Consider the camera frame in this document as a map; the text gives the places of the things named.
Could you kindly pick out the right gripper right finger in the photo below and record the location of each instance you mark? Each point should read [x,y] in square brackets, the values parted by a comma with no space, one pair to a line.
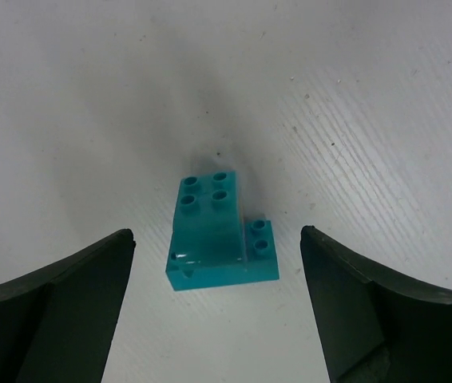
[375,324]

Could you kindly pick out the teal lego piece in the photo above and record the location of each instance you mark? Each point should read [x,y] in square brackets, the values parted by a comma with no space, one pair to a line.
[213,243]

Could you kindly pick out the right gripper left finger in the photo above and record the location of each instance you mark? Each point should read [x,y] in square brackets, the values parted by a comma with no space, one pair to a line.
[57,323]

